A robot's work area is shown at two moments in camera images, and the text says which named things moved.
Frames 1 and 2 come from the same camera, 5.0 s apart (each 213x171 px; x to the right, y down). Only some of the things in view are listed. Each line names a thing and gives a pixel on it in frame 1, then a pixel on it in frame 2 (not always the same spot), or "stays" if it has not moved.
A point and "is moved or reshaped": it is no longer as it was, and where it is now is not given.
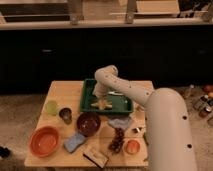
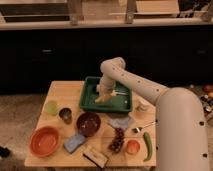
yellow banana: (97, 104) is moved or reshaped
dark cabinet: (30, 59) stays
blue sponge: (72, 142) stays
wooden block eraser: (100, 161) stays
